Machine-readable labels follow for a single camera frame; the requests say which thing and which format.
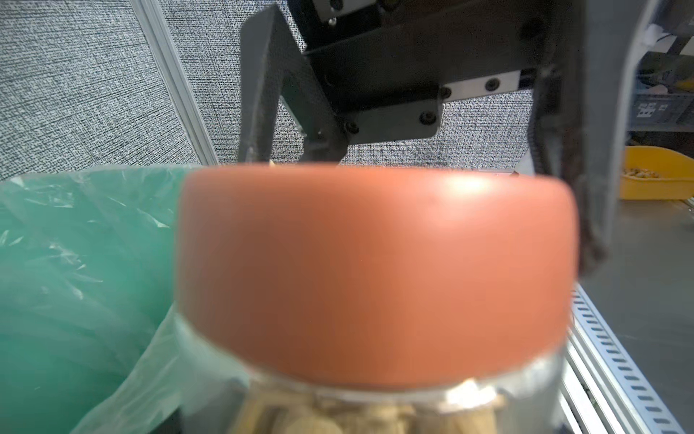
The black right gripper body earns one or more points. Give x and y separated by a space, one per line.
388 68

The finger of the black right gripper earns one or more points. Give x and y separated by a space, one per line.
273 69
582 97

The orange-lidded peanut jar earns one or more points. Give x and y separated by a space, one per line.
222 394

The yellow tray outside cell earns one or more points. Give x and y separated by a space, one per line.
654 174

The clear plastic bin liner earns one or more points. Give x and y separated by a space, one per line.
108 325

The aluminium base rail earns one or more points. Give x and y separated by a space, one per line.
602 389

